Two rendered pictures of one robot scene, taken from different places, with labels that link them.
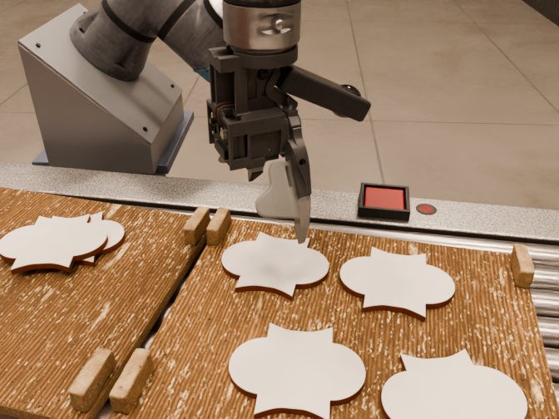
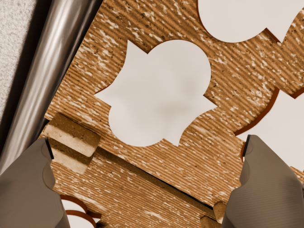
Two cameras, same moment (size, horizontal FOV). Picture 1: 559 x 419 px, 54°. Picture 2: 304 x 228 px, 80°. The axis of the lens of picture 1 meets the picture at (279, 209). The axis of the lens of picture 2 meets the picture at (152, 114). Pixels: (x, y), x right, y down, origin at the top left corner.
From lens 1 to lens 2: 0.63 m
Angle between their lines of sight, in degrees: 71
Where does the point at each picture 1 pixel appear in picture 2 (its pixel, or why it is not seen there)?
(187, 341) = (209, 182)
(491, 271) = not seen: outside the picture
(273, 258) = (152, 101)
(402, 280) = not seen: outside the picture
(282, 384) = (297, 150)
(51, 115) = not seen: outside the picture
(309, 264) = (180, 67)
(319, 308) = (238, 83)
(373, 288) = (266, 8)
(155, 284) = (138, 187)
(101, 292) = (132, 213)
